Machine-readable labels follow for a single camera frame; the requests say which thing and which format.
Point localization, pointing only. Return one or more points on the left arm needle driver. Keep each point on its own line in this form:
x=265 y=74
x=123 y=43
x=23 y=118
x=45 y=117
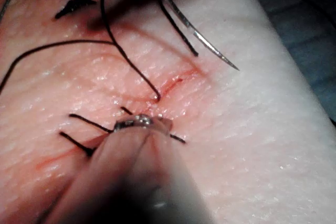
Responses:
x=143 y=121

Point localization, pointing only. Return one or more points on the curved steel needle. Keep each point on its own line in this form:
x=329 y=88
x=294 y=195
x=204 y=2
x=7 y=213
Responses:
x=199 y=37

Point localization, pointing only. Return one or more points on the dark left arm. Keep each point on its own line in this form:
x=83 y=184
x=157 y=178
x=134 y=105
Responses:
x=126 y=182

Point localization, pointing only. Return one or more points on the black thread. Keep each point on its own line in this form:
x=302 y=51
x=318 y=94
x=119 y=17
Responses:
x=123 y=52

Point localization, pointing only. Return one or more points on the tissue pad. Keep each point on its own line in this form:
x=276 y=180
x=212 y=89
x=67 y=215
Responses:
x=257 y=140

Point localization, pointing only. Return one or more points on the grey cloth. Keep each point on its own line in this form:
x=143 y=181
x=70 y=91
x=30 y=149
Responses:
x=309 y=24

